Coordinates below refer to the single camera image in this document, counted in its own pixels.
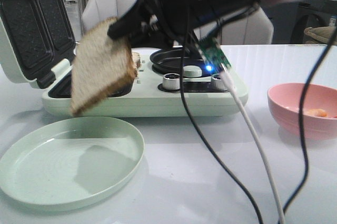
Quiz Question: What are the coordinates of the right grey chair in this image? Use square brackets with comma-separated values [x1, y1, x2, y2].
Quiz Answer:
[192, 6, 274, 45]

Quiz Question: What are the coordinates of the bread slice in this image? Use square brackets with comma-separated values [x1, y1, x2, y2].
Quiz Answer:
[132, 52, 141, 69]
[70, 17, 137, 115]

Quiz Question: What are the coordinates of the black round frying pan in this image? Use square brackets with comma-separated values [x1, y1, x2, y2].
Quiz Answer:
[150, 47, 214, 77]

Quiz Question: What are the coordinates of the orange shrimp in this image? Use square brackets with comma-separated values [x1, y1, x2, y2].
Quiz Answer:
[305, 109, 328, 118]

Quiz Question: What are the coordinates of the left silver knob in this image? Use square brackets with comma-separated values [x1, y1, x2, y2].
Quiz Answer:
[162, 73, 180, 91]

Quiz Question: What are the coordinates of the grey chair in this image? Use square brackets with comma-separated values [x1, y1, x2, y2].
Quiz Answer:
[192, 6, 274, 45]
[81, 0, 137, 36]

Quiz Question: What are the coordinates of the left grey chair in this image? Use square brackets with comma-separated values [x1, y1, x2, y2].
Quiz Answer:
[81, 0, 137, 36]

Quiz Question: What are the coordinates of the pink bowl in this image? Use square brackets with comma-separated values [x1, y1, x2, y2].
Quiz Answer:
[267, 83, 336, 140]

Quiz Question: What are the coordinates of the white cable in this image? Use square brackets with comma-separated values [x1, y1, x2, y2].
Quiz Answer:
[220, 63, 286, 224]

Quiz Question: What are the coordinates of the green breakfast maker base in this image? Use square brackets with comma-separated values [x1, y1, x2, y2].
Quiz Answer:
[41, 46, 249, 118]

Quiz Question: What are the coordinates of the green round plate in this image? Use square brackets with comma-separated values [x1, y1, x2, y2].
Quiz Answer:
[1, 116, 144, 211]

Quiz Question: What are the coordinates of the green breakfast maker lid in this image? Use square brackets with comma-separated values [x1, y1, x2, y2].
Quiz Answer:
[1, 0, 75, 89]

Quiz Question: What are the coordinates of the beige cushion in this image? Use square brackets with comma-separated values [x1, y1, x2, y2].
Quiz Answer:
[304, 26, 336, 44]

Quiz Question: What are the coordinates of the green circuit board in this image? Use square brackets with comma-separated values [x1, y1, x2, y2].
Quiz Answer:
[196, 37, 232, 73]

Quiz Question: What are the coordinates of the dark washing machine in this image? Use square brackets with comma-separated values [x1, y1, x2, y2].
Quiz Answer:
[290, 0, 336, 44]

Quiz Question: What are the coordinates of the right silver knob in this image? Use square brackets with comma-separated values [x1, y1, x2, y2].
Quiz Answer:
[211, 74, 227, 92]

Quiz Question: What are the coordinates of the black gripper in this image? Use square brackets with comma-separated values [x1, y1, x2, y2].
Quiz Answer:
[107, 0, 183, 46]

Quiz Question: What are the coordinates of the black cable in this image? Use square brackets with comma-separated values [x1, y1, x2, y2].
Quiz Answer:
[180, 0, 264, 224]

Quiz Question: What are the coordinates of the silver knob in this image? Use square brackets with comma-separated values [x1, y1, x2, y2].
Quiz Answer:
[211, 74, 227, 92]
[162, 73, 180, 91]

